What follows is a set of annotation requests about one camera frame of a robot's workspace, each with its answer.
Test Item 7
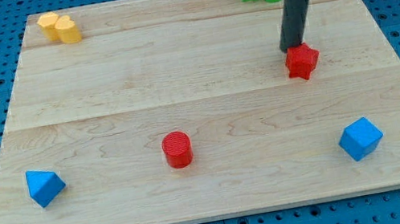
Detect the red cylinder block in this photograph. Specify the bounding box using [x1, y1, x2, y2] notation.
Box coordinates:
[161, 131, 194, 169]

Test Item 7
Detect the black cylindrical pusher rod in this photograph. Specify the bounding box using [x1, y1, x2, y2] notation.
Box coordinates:
[280, 0, 309, 53]

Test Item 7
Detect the red star block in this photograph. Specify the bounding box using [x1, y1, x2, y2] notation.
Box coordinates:
[285, 43, 320, 80]

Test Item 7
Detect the yellow heart block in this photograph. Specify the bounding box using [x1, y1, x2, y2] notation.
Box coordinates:
[55, 14, 83, 44]

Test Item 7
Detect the blue triangular prism block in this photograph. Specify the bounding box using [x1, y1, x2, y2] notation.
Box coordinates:
[26, 170, 67, 208]

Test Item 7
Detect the blue cube block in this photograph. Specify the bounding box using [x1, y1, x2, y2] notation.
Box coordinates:
[339, 117, 383, 161]

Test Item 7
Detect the yellow hexagon block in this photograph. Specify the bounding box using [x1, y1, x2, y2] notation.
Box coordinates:
[37, 11, 59, 42]

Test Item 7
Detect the light wooden board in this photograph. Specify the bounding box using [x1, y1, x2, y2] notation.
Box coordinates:
[0, 0, 400, 224]

